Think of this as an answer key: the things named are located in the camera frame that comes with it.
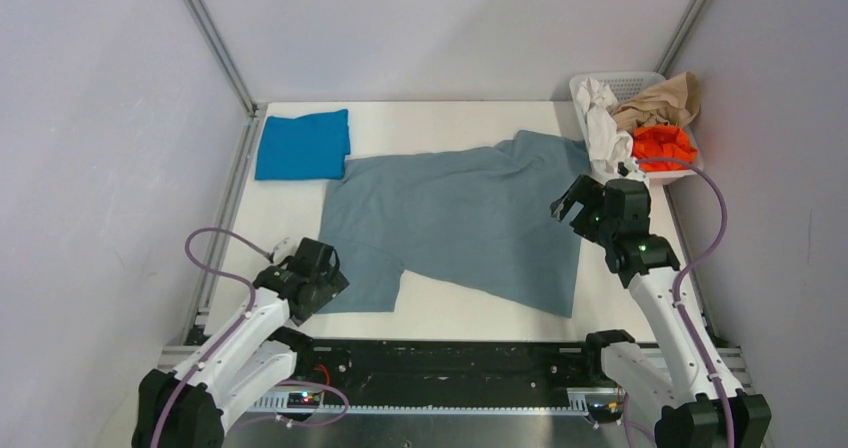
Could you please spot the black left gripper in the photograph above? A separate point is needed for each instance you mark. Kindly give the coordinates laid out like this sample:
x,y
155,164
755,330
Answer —
x,y
331,284

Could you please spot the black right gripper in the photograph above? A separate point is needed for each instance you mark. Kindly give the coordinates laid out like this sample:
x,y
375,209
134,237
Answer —
x,y
587,191

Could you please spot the grey-blue t-shirt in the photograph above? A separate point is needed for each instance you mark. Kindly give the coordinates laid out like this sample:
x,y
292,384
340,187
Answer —
x,y
478,218

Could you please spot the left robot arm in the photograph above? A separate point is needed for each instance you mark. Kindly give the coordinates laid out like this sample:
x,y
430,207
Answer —
x,y
218,372

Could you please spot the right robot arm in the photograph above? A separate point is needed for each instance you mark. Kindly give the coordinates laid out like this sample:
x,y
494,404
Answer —
x,y
696,401

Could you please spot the white crumpled t-shirt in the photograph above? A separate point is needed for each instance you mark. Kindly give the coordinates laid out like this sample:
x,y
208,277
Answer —
x,y
606,145

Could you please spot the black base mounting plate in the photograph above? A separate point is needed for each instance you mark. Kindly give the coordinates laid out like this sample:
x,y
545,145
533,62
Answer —
x,y
450,375

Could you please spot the orange crumpled t-shirt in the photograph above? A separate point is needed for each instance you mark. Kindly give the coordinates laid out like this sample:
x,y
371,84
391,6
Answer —
x,y
662,141

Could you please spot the left controller board with leds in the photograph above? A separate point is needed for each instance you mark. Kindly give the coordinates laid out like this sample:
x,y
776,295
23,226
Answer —
x,y
304,400

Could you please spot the folded blue t-shirt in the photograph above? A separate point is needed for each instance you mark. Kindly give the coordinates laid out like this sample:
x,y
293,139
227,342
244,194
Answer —
x,y
309,147

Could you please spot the beige crumpled t-shirt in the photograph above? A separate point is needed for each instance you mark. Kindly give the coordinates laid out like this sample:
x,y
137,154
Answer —
x,y
674,102

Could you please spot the right controller board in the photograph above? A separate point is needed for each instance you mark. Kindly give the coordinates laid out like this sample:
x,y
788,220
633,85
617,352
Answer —
x,y
599,414

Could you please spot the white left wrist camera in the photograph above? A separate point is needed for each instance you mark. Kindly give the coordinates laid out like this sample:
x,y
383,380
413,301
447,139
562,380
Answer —
x,y
281,250

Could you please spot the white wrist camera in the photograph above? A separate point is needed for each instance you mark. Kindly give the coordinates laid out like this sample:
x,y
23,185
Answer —
x,y
631,170
281,250

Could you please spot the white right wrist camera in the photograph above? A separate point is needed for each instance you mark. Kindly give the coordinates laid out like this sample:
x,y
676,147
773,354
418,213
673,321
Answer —
x,y
631,170

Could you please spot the aluminium front frame rail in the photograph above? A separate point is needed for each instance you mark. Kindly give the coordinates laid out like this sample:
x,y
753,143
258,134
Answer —
x,y
447,376

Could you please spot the right aluminium corner post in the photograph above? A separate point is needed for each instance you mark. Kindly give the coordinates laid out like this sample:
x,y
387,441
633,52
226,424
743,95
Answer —
x,y
683,32

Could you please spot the aluminium corner post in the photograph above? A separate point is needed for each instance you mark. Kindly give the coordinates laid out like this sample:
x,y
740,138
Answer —
x,y
212,36
683,32

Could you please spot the left aluminium corner post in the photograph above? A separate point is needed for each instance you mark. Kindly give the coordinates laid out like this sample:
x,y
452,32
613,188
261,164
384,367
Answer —
x,y
212,36

